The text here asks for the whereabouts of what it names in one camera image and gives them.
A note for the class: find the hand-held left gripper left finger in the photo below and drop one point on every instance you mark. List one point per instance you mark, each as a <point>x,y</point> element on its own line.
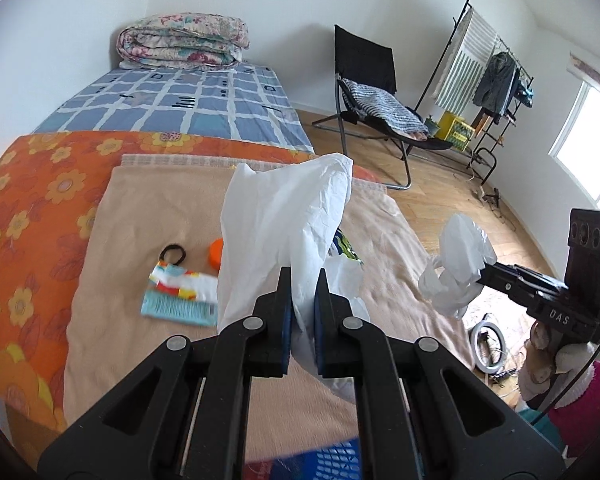
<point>285,325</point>

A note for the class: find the blue checked pillow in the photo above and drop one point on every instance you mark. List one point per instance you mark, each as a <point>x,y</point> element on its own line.
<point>180,105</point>

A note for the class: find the colourful striped packet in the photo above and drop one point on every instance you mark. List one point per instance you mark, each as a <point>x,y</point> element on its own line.
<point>180,295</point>

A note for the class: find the black clothes rack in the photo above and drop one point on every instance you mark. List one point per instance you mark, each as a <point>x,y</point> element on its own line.
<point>492,165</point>

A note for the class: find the orange floral blanket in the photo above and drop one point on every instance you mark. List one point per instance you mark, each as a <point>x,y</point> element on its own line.
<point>30,210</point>

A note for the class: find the white plastic bag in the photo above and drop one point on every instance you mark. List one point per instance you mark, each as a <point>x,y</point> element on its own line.
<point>280,210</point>

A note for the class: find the striped chair cushion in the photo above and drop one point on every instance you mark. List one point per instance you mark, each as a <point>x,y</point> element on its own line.
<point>380,102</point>

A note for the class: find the blue plastic basket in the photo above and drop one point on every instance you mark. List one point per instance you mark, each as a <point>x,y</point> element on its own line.
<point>330,462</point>

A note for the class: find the folded floral quilt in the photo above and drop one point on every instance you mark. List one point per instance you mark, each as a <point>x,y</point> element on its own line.
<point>180,40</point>

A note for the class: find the person's right hand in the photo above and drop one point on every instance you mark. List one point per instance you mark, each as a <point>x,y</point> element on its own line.
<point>537,365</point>

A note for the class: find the green striped towel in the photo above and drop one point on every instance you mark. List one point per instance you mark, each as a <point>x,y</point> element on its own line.
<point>462,70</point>

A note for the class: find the black folding chair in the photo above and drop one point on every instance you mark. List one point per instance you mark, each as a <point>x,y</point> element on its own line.
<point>365,55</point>

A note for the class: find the beige blanket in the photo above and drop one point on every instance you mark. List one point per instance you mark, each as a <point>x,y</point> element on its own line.
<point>130,260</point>

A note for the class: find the window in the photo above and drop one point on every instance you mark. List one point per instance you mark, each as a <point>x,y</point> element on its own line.
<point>590,140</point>

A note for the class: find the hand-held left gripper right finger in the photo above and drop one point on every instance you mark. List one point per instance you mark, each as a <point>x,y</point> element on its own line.
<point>321,325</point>

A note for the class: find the white tissue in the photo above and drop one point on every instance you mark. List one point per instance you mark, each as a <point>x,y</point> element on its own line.
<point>460,250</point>

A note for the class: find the grey jacket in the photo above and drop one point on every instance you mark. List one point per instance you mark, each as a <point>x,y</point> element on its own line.
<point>495,82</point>

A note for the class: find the teal cloth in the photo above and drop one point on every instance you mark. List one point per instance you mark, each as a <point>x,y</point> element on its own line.
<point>542,425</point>

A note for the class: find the orange ball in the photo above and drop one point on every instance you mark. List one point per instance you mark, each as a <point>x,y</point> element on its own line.
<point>216,255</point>

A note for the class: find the yellow crate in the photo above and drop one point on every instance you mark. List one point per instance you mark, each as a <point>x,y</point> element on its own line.
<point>452,127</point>

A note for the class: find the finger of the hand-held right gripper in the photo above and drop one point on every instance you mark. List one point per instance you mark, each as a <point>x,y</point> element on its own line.
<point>510,292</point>
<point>525,274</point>

